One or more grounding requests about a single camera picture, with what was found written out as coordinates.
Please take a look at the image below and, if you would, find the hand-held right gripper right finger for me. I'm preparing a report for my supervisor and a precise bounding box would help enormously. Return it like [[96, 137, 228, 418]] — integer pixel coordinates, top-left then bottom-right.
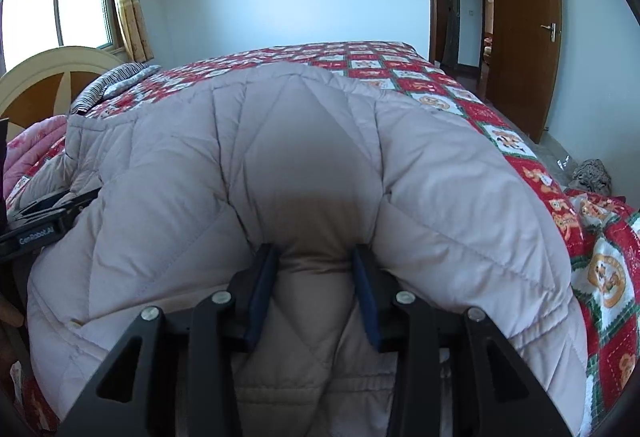
[[349, 243, 573, 437]]

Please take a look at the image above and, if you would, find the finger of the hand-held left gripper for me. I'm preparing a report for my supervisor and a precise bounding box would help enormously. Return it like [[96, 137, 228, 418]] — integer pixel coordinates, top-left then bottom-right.
[[9, 188, 102, 225]]

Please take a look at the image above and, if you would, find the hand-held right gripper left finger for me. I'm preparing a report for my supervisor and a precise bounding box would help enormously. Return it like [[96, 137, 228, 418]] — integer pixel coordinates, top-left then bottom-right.
[[60, 243, 281, 437]]

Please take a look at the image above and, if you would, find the pale pink quilted jacket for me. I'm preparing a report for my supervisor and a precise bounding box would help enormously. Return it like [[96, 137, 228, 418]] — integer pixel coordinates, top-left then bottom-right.
[[10, 62, 588, 437]]

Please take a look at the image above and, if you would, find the person's left hand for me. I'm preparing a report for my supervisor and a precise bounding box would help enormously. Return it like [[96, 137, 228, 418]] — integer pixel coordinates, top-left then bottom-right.
[[0, 289, 24, 329]]

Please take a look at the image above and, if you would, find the pink folded blanket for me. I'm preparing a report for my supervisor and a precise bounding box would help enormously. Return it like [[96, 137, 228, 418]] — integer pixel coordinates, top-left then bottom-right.
[[4, 114, 68, 190]]

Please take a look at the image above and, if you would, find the cream and wood headboard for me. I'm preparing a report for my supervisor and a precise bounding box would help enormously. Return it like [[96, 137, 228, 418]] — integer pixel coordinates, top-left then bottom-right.
[[0, 46, 126, 130]]

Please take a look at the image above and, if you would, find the striped pillow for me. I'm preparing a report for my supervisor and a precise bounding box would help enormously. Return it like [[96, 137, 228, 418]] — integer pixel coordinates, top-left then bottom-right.
[[70, 63, 163, 115]]

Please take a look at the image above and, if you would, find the bed with red patterned cover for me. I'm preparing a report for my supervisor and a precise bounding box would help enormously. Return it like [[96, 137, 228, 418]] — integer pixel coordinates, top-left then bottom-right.
[[5, 41, 640, 437]]

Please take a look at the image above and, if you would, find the grey crumpled cloth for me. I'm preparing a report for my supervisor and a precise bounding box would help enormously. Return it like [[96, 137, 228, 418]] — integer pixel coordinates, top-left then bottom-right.
[[570, 158, 613, 195]]

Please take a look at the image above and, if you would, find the brown wooden door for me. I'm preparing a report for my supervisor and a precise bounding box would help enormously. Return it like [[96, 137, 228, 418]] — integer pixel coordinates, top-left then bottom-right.
[[487, 0, 563, 145]]

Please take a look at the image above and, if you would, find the dark hallway door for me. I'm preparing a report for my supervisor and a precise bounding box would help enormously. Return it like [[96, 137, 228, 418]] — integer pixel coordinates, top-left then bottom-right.
[[432, 0, 461, 68]]

